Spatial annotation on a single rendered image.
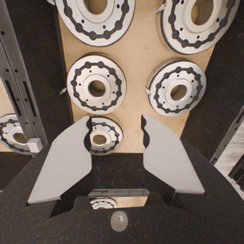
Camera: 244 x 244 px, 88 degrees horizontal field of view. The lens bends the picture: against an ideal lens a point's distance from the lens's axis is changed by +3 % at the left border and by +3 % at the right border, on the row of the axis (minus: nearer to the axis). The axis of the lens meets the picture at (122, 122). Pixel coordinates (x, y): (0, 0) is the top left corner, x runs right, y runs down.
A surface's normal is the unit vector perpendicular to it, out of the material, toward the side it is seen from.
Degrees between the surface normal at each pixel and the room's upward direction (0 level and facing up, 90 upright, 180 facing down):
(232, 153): 0
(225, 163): 0
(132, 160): 90
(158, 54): 0
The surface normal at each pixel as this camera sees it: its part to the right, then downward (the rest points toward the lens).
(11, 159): 0.07, -0.86
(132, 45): 0.05, 0.51
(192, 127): -1.00, -0.03
